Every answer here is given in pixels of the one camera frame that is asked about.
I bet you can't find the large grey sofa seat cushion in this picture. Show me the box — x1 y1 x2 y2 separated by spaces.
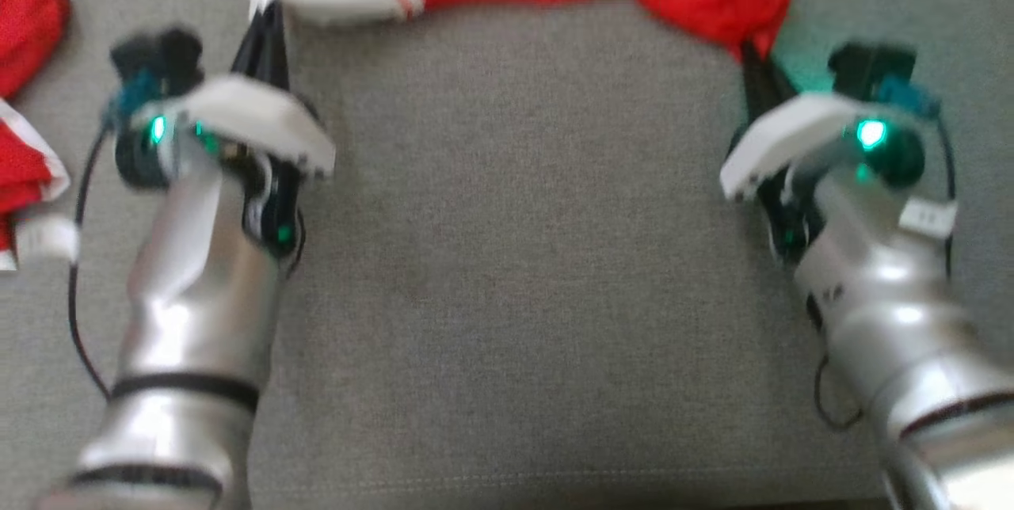
0 0 1014 510

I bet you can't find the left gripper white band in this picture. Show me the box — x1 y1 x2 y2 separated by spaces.
129 0 338 262

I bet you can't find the red printed basketball jersey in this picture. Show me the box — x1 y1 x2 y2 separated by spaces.
0 0 74 273

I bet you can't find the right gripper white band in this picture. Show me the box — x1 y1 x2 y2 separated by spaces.
719 41 866 266

